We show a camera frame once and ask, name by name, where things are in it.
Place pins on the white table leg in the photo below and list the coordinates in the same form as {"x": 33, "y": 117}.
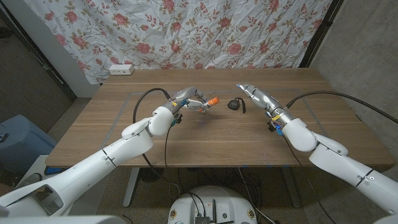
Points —
{"x": 130, "y": 186}

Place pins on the grey sneaker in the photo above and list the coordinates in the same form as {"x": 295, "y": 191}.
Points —
{"x": 29, "y": 180}

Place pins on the grey table leg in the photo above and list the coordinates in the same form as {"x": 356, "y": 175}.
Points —
{"x": 292, "y": 186}

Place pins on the white robot torso base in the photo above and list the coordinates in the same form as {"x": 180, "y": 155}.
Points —
{"x": 214, "y": 202}

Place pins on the white power strip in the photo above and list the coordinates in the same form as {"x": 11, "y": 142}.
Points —
{"x": 120, "y": 69}

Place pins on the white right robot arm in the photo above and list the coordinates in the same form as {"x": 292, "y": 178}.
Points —
{"x": 342, "y": 158}

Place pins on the floral backdrop cloth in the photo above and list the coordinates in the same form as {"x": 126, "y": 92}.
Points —
{"x": 186, "y": 31}

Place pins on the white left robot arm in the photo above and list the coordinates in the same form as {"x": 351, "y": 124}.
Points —
{"x": 93, "y": 165}

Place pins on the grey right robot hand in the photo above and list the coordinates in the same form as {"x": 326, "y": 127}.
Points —
{"x": 264, "y": 99}

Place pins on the blue plastic bin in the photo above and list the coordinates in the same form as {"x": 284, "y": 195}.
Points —
{"x": 21, "y": 143}

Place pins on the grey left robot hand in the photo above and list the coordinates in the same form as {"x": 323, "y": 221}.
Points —
{"x": 186, "y": 98}

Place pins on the black backdrop stand pole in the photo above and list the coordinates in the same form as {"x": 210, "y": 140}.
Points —
{"x": 320, "y": 31}

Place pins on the orange glue stick cap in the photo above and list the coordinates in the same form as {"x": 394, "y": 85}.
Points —
{"x": 213, "y": 101}

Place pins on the blue flat floor item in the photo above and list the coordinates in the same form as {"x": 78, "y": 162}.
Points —
{"x": 53, "y": 170}

